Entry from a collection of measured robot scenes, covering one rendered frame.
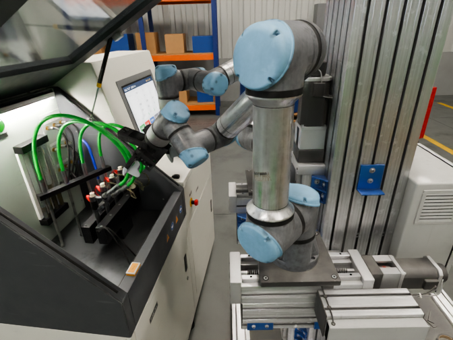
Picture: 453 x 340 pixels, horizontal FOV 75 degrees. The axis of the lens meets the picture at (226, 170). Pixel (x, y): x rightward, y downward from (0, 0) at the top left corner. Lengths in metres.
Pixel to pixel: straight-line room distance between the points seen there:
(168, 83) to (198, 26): 6.39
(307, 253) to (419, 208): 0.41
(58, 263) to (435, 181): 1.14
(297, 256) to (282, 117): 0.44
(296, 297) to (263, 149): 0.53
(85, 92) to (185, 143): 0.78
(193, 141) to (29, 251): 0.55
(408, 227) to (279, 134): 0.67
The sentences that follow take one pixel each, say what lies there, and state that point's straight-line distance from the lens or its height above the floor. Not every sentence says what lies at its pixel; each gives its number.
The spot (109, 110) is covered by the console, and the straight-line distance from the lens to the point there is 1.50.
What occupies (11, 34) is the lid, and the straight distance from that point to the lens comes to 0.96.
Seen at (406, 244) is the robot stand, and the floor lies 1.00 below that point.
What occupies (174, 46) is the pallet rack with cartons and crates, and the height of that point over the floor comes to 1.35.
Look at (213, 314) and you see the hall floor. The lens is 2.14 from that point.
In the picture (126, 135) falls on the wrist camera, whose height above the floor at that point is 1.37.
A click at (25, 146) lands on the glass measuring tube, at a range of 1.36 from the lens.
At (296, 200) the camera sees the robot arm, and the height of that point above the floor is 1.27.
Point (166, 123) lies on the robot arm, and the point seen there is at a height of 1.43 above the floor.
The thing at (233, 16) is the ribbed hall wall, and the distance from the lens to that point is 7.42.
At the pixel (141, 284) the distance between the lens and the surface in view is 1.13.
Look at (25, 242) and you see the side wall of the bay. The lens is 1.01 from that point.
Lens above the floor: 1.68
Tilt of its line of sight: 26 degrees down
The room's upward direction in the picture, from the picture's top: 2 degrees counter-clockwise
